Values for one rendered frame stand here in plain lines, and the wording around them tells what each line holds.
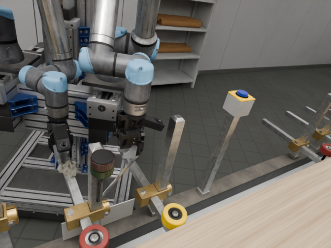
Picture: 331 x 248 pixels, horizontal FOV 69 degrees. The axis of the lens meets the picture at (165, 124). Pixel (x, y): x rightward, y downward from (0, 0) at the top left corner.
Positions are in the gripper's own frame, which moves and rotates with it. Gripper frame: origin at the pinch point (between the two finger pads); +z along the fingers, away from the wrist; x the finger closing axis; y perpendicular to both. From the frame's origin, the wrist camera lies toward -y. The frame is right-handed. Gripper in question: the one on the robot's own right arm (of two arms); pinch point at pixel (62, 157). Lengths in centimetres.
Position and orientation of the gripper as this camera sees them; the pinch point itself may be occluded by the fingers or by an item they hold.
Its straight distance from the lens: 106.9
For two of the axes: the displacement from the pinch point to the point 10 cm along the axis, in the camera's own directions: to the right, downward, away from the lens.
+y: -5.0, -5.6, 6.6
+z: -1.8, 8.1, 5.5
